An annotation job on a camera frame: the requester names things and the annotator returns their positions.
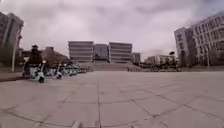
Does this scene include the wide grey building with steps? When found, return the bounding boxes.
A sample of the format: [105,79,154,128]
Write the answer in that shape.
[67,40,141,72]

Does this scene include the small distant building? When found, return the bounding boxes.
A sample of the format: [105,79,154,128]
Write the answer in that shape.
[131,52,142,65]

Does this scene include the grey paved plaza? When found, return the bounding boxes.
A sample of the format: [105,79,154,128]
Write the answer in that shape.
[0,70,224,128]

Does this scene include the row of parked vehicles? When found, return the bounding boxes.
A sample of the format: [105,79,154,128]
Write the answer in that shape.
[126,65,183,73]

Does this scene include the row of parked scooters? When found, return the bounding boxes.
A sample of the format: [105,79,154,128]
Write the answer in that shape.
[21,59,88,84]

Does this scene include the low reddish building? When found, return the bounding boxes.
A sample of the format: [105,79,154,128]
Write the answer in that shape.
[21,46,70,68]

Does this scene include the person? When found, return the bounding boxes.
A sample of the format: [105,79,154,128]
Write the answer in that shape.
[27,44,44,76]

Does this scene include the large white windowed building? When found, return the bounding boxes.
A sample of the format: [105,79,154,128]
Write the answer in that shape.
[173,12,224,68]

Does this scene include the pale pole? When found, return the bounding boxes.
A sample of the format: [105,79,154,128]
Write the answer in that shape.
[11,29,20,73]

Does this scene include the tall grey building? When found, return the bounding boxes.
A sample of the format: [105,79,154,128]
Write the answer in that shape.
[0,11,25,68]

